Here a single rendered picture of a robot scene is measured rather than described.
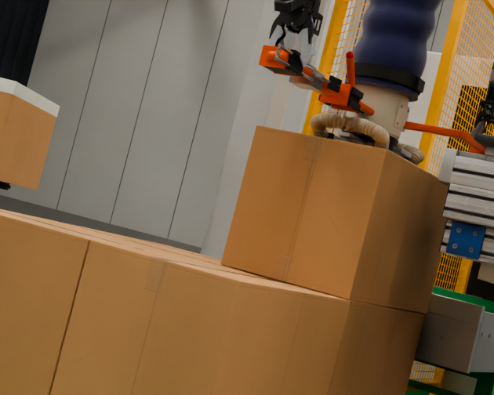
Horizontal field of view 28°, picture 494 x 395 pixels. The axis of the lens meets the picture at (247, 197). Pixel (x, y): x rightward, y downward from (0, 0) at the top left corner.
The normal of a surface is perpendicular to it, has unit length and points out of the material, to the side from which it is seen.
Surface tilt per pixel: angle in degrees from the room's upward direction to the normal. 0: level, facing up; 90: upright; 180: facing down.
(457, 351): 90
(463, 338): 90
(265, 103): 90
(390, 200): 90
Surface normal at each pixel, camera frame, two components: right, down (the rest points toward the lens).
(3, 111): -0.10, -0.07
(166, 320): -0.47, -0.16
